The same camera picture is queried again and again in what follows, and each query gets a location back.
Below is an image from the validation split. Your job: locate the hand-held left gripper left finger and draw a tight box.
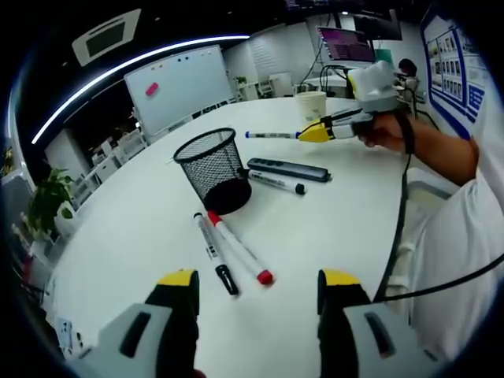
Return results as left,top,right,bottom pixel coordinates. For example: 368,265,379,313
80,269,201,378

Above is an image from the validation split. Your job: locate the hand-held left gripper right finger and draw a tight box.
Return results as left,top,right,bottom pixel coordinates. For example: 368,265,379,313
317,269,438,378

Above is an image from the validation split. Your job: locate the black laser pointer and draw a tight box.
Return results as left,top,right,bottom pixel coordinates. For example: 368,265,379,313
246,157,333,183

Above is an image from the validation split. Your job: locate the blue cap whiteboard marker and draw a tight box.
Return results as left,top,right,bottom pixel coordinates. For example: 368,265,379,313
244,131,302,141

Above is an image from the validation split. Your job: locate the clip cap black whiteboard marker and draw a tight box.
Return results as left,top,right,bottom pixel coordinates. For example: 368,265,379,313
192,212,240,296

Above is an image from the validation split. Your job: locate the red cap whiteboard marker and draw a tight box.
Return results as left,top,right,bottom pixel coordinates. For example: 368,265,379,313
207,210,274,285

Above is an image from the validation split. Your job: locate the black mesh pen holder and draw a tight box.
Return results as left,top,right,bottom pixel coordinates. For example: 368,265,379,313
172,127,253,217

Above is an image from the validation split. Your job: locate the large standing whiteboard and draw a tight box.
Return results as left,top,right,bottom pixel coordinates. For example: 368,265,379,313
124,43,234,138

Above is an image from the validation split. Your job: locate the person's right hand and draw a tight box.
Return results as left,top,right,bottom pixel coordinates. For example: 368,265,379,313
356,113,407,153

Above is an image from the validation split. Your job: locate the purple screen monitor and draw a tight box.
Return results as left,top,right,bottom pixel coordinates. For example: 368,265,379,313
317,25,376,63

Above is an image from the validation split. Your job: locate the black wristband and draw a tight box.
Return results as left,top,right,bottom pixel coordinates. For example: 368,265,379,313
399,112,417,155

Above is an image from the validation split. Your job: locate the black television screen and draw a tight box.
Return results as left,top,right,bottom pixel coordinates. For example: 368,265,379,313
355,9,402,42

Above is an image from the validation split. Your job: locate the small white device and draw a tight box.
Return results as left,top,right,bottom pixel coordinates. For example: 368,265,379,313
57,320,84,352

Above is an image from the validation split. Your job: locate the ceiling light strip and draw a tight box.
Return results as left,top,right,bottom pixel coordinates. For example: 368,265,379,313
31,35,251,145

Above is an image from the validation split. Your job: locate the person in white shirt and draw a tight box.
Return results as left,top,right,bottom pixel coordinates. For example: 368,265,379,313
389,50,504,358

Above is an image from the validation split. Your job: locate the green potted plant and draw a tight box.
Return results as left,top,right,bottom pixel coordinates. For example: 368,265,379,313
27,168,78,241

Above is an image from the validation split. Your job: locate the white cabinet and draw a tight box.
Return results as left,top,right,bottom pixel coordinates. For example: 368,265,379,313
43,128,94,184

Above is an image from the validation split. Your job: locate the ceiling air conditioner vent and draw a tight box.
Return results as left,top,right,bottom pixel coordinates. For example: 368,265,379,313
71,8,142,67

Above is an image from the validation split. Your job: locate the blue framed wall poster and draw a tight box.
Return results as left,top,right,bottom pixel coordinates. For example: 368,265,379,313
419,3,487,125

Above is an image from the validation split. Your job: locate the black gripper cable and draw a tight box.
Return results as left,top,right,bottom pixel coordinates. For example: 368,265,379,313
399,151,413,198
372,251,504,304

